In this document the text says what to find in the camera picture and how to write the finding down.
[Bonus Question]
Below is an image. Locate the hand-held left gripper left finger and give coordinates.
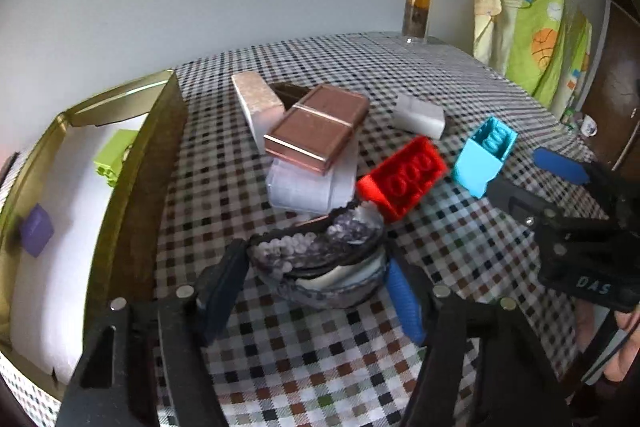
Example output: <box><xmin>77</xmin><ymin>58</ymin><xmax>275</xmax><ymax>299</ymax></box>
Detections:
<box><xmin>55</xmin><ymin>239</ymin><xmax>251</xmax><ymax>427</ymax></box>

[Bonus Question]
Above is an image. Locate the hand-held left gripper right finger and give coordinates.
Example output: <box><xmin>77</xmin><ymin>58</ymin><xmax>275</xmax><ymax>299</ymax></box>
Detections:
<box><xmin>382</xmin><ymin>241</ymin><xmax>576</xmax><ymax>427</ymax></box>

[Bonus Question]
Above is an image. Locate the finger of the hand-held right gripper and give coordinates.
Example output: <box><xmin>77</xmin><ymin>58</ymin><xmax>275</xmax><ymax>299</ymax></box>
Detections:
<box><xmin>532</xmin><ymin>148</ymin><xmax>596</xmax><ymax>188</ymax></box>
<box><xmin>486</xmin><ymin>179</ymin><xmax>558</xmax><ymax>228</ymax></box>

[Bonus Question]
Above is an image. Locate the light blue toy brick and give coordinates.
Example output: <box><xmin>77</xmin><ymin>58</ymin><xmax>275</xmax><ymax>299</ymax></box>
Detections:
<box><xmin>452</xmin><ymin>117</ymin><xmax>519</xmax><ymax>200</ymax></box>

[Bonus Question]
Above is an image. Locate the grey beaded ornament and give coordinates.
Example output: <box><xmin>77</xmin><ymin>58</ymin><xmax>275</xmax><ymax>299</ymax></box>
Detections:
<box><xmin>248</xmin><ymin>202</ymin><xmax>390</xmax><ymax>310</ymax></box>

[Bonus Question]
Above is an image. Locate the red toy brick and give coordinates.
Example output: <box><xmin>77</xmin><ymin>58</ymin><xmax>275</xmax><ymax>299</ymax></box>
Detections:
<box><xmin>356</xmin><ymin>137</ymin><xmax>448</xmax><ymax>223</ymax></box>

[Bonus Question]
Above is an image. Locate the clear plastic case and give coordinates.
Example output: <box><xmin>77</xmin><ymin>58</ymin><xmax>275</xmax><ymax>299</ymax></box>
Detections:
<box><xmin>266</xmin><ymin>141</ymin><xmax>359</xmax><ymax>216</ymax></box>

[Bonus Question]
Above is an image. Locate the gold tin box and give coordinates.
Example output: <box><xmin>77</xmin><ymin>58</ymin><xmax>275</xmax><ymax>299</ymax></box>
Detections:
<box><xmin>0</xmin><ymin>69</ymin><xmax>190</xmax><ymax>400</ymax></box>

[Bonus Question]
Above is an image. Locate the rose gold metal box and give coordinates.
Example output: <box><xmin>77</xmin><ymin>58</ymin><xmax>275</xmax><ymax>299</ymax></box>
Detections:
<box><xmin>263</xmin><ymin>84</ymin><xmax>372</xmax><ymax>176</ymax></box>

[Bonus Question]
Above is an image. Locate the orange patterned long box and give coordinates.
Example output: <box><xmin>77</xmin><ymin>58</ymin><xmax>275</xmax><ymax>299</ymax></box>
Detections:
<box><xmin>231</xmin><ymin>72</ymin><xmax>286</xmax><ymax>152</ymax></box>

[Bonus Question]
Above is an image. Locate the person's right hand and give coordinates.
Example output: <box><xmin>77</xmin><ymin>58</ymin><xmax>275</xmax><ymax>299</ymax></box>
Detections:
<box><xmin>574</xmin><ymin>299</ymin><xmax>640</xmax><ymax>383</ymax></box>

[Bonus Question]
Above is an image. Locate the checkered tablecloth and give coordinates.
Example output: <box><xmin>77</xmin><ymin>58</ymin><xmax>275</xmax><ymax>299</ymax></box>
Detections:
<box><xmin>0</xmin><ymin>31</ymin><xmax>608</xmax><ymax>427</ymax></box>

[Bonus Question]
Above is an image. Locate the brown wooden cabinet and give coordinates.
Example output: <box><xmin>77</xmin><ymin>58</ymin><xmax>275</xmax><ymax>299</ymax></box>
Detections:
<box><xmin>580</xmin><ymin>0</ymin><xmax>640</xmax><ymax>172</ymax></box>

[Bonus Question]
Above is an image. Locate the small white box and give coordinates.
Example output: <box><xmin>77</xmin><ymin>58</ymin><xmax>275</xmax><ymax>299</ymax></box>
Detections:
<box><xmin>391</xmin><ymin>93</ymin><xmax>446</xmax><ymax>140</ymax></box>

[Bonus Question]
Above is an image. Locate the green yellow printed cloth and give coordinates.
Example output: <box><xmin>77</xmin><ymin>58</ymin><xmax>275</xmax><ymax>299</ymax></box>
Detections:
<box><xmin>470</xmin><ymin>0</ymin><xmax>593</xmax><ymax>124</ymax></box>

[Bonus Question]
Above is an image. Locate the white tin liner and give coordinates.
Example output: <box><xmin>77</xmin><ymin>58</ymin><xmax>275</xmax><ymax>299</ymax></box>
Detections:
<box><xmin>7</xmin><ymin>114</ymin><xmax>151</xmax><ymax>383</ymax></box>

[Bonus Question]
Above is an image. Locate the lime green toy block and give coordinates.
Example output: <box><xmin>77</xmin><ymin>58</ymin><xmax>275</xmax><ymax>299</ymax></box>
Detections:
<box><xmin>93</xmin><ymin>130</ymin><xmax>138</xmax><ymax>188</ymax></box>

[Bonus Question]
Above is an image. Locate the purple toy block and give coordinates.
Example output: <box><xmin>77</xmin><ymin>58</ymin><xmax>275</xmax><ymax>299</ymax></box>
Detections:
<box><xmin>20</xmin><ymin>204</ymin><xmax>55</xmax><ymax>258</ymax></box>

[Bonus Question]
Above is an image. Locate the brown plastic comb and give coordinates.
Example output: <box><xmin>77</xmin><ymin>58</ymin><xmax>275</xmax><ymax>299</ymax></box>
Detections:
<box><xmin>269</xmin><ymin>82</ymin><xmax>313</xmax><ymax>112</ymax></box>

